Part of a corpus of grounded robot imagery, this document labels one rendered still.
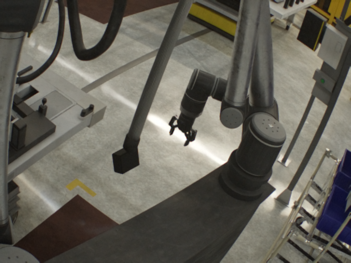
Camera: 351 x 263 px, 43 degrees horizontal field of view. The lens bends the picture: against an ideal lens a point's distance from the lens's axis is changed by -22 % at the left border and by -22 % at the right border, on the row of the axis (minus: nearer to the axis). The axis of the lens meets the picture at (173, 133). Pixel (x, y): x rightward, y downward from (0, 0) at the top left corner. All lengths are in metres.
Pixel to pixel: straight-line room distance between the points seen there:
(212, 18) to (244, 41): 4.33
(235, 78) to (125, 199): 1.58
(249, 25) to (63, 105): 1.14
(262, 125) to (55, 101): 1.10
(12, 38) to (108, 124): 3.13
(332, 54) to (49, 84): 1.93
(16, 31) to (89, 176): 2.64
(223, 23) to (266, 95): 3.97
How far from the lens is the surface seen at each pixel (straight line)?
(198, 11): 6.58
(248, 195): 2.47
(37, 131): 2.48
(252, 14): 2.14
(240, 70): 2.25
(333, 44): 3.44
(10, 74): 1.18
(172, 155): 4.13
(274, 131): 2.37
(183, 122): 2.61
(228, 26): 6.44
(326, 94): 3.75
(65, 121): 2.66
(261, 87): 2.51
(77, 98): 2.86
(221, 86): 2.49
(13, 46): 1.15
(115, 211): 3.48
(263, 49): 2.42
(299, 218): 4.02
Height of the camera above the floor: 2.40
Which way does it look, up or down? 33 degrees down
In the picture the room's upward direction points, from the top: 22 degrees clockwise
